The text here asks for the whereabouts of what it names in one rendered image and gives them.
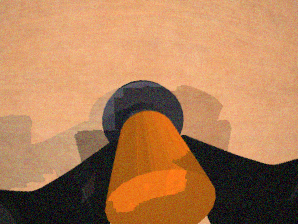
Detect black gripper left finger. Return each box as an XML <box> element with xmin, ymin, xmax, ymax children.
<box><xmin>0</xmin><ymin>140</ymin><xmax>118</xmax><ymax>224</ymax></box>

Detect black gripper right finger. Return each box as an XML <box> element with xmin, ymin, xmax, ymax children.
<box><xmin>181</xmin><ymin>135</ymin><xmax>298</xmax><ymax>224</ymax></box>

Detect orange knob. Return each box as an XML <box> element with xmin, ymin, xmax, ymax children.
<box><xmin>105</xmin><ymin>111</ymin><xmax>216</xmax><ymax>224</ymax></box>

